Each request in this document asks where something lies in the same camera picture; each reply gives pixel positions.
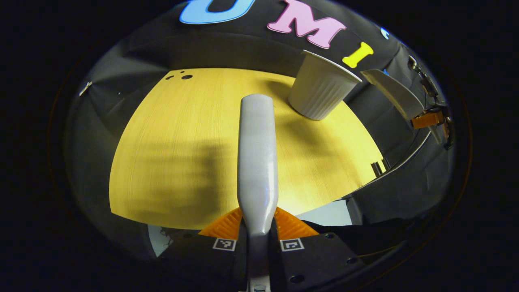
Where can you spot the metal frame rail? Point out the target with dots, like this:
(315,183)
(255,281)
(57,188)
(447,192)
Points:
(401,163)

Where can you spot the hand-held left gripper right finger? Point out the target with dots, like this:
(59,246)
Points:
(312,259)

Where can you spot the wooden desktop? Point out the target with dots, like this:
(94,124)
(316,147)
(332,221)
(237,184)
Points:
(182,121)

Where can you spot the silver metal clip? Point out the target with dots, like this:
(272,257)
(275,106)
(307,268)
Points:
(85,88)

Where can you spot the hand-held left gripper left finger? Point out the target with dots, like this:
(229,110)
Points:
(202,259)

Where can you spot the white ribbed garbage bin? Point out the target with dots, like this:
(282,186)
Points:
(316,93)

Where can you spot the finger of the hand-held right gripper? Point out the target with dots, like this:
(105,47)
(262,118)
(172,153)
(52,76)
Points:
(427,119)

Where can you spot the black metal bracket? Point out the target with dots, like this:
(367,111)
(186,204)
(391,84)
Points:
(380,168)

